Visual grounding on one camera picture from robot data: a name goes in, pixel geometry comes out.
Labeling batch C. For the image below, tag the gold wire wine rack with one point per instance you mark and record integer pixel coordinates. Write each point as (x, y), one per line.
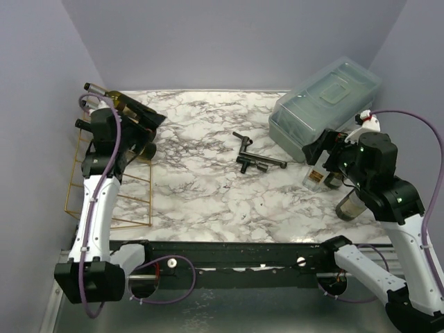
(98, 184)

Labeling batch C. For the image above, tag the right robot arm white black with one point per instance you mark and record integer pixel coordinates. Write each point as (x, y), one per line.
(412, 303)

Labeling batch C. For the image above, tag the clear square glass bottle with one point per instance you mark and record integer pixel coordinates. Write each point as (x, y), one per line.
(317, 173)

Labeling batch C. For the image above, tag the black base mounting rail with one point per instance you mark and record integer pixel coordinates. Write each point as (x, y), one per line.
(231, 265)

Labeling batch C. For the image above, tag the green wine bottle white label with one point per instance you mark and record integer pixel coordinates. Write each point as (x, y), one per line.
(105, 137)

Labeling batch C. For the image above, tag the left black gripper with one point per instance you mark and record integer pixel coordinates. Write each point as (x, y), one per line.
(144, 134)

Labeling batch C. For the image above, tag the green wine bottle silver neck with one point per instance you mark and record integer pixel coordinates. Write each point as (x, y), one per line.
(121, 101)

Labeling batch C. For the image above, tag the black T-handle corkscrew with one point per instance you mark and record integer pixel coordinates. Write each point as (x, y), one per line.
(247, 162)

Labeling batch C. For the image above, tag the green wine bottle near arm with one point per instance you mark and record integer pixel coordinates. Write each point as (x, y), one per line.
(350, 207)

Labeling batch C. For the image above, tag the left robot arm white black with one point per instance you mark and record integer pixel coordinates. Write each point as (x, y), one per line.
(93, 273)

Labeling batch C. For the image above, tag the clear plastic storage box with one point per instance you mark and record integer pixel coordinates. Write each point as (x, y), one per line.
(329, 99)

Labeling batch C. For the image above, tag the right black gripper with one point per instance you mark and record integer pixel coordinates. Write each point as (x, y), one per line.
(328, 146)

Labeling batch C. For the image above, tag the green wine bottle behind gripper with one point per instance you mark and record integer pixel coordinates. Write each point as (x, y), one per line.
(334, 180)

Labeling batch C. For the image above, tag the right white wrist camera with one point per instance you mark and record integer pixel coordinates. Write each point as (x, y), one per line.
(367, 123)

